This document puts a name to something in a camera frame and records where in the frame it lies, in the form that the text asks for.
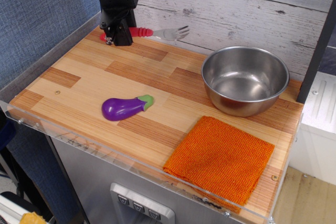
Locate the red handled metal fork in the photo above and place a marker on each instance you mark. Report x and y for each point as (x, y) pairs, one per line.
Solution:
(165, 34)

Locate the purple toy eggplant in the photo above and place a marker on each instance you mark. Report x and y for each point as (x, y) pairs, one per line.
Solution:
(115, 109)

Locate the clear acrylic edge guard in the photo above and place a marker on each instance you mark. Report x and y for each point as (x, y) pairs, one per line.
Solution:
(92, 168)

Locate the white ridged side unit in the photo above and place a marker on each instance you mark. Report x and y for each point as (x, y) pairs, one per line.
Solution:
(313, 152)

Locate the orange knitted cloth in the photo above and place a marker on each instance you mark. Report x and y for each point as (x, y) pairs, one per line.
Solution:
(220, 159)

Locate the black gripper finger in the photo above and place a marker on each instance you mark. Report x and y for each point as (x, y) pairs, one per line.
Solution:
(117, 33)

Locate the stainless steel pot bowl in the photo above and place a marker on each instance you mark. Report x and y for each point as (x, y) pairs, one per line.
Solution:
(244, 81)

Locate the silver button control panel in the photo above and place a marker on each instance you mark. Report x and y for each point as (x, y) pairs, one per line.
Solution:
(132, 207)

